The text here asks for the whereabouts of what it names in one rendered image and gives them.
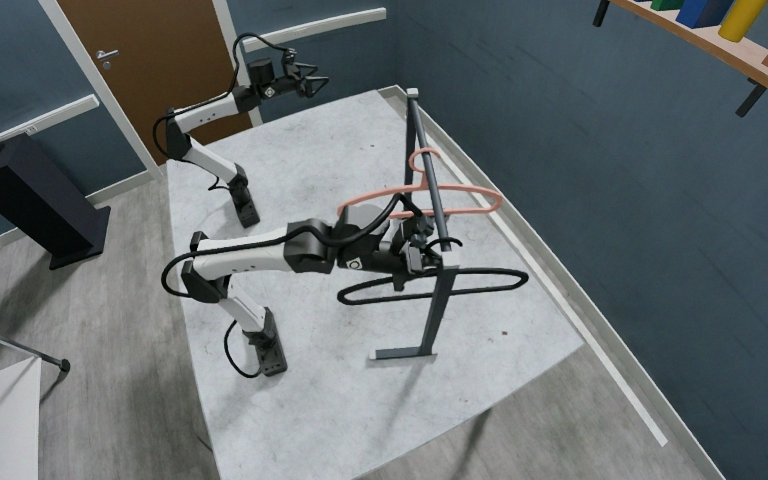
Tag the pink clothes hanger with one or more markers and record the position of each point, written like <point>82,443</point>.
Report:
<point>423,187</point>

